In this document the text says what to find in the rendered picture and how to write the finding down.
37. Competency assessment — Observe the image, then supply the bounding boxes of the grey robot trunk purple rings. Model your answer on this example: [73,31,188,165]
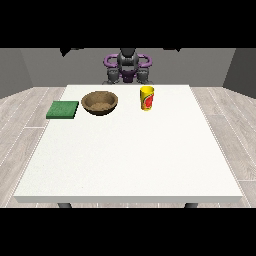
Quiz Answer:
[101,48,155,86]

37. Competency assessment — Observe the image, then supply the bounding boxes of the green square pad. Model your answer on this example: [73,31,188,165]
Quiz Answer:
[45,100,80,120]

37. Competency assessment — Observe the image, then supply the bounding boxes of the yellow cup with melon print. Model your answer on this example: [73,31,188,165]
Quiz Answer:
[139,85,155,112]

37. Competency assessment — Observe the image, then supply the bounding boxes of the brown wooden bowl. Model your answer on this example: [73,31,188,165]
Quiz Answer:
[80,90,120,117]

